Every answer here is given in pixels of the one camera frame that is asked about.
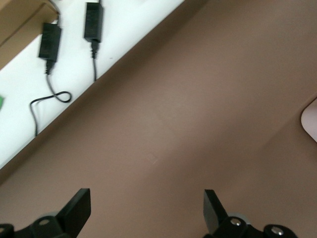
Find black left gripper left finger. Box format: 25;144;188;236
0;187;91;238

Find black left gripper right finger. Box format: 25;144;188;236
203;189;298;238

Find white box lid grey clips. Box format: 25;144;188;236
301;95;317;143

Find brown cardboard box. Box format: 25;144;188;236
0;0;60;64

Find brown table mat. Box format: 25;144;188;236
0;0;317;238

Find black power adapter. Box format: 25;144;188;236
29;22;71;136
83;0;105;82

